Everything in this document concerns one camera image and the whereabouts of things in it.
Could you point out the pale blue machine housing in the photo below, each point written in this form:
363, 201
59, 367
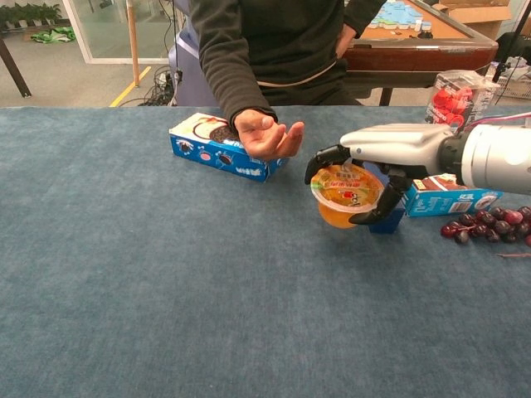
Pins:
186, 74

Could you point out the wooden pole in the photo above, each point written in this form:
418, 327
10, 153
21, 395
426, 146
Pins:
133, 41

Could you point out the person's right hand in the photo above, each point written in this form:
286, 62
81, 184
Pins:
261, 137

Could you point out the row of potted plants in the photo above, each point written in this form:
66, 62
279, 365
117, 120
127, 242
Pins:
29, 14

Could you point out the loose grape stem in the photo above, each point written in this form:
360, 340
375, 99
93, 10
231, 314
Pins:
514, 255

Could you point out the blue white cookie box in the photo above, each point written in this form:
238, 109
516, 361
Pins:
207, 153

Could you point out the purple grape bunch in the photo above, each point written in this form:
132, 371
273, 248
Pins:
493, 226

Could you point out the black table leg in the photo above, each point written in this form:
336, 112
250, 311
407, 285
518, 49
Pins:
14, 68

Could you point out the blue table mat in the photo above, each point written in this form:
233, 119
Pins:
166, 269

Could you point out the person torso dark sweater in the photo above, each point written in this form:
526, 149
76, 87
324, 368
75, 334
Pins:
290, 37

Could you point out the orange jelly cup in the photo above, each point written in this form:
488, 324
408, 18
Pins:
344, 195

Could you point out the cardboard box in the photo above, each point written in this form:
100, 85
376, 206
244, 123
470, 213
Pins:
477, 14

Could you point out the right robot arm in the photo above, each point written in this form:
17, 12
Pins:
498, 157

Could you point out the blue chocolate chip cookie box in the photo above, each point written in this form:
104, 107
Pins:
448, 201

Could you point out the dark blue rectangular box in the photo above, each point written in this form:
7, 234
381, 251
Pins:
388, 221

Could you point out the clear box with red pieces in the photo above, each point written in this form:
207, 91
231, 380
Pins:
456, 99

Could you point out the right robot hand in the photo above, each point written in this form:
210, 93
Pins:
398, 141

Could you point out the person's left forearm dark sleeve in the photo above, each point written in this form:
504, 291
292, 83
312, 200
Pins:
365, 14

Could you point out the person's right forearm dark sleeve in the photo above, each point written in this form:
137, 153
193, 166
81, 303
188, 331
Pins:
236, 79

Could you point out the brown pool table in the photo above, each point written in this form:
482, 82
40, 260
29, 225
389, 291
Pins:
419, 54

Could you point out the green cloth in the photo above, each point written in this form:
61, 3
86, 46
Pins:
54, 35

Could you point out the person's left hand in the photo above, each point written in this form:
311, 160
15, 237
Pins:
346, 41

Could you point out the black tripod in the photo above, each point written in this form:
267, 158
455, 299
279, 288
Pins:
512, 45

